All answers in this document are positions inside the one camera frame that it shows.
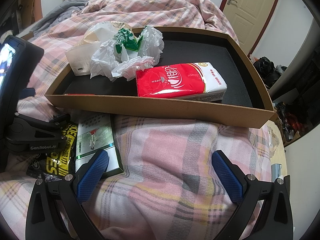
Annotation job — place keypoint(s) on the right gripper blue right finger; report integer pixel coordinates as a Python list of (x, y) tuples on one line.
[(275, 219)]

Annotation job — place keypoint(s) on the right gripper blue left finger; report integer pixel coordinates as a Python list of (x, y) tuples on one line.
[(44, 220)]

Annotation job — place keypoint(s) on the black yellow wipes pack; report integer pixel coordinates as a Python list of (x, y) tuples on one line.
[(55, 166)]

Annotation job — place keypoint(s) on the green white tissue box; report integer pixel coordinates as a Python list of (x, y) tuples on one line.
[(95, 133)]

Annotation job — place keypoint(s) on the red tissue pack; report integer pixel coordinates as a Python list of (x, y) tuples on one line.
[(188, 81)]

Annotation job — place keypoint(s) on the beige translucent shopping bag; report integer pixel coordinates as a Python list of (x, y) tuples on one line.
[(79, 56)]

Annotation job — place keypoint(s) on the white green plastic bag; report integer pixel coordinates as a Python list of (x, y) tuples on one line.
[(125, 53)]

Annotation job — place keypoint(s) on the pink plaid duvet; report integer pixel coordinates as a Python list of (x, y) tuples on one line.
[(168, 189)]

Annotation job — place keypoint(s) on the brown tray with black liner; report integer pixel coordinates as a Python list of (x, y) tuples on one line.
[(246, 102)]

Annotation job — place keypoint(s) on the black bag on floor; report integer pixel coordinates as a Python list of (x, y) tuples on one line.
[(268, 72)]

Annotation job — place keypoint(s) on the grey quilted blanket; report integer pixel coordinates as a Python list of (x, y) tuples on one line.
[(57, 15)]

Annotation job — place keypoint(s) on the cream panel door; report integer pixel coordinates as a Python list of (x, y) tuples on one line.
[(249, 20)]

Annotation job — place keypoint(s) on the phone on black clamp mount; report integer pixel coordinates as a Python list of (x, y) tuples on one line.
[(21, 134)]

